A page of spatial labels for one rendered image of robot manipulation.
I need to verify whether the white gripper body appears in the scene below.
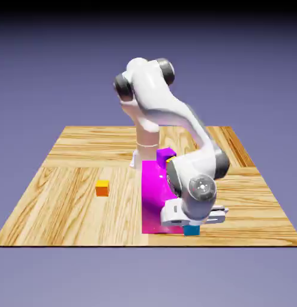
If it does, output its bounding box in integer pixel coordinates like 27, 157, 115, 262
160, 198, 230, 227

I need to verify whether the small orange cube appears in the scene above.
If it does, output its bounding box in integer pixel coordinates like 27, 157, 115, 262
95, 180, 110, 197

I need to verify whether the small blue cube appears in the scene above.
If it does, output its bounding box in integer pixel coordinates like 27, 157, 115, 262
183, 224, 201, 237

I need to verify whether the small purple cube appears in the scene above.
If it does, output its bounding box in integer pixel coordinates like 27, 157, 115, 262
156, 147, 177, 168

